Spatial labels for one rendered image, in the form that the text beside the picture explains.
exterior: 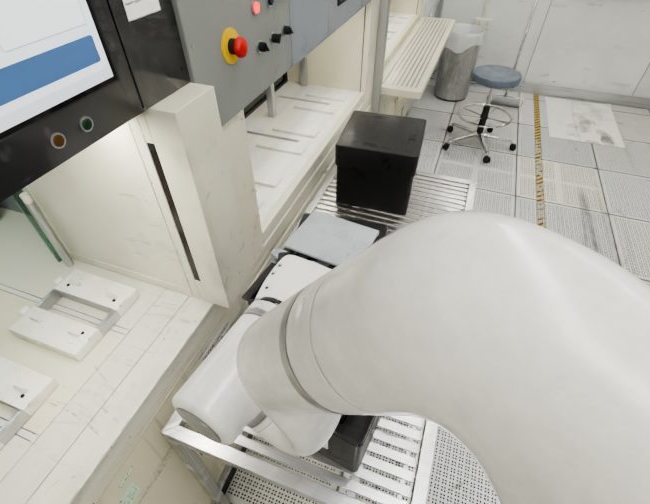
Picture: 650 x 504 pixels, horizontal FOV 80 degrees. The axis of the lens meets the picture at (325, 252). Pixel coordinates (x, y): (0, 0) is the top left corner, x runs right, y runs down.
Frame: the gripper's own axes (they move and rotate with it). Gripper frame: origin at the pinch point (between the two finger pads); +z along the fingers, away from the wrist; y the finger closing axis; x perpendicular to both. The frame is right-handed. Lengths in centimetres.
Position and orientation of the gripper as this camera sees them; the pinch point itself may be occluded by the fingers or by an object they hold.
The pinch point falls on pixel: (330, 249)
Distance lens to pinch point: 62.8
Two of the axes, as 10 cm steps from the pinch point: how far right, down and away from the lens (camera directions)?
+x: -0.1, -7.2, -7.0
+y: 8.8, 3.2, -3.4
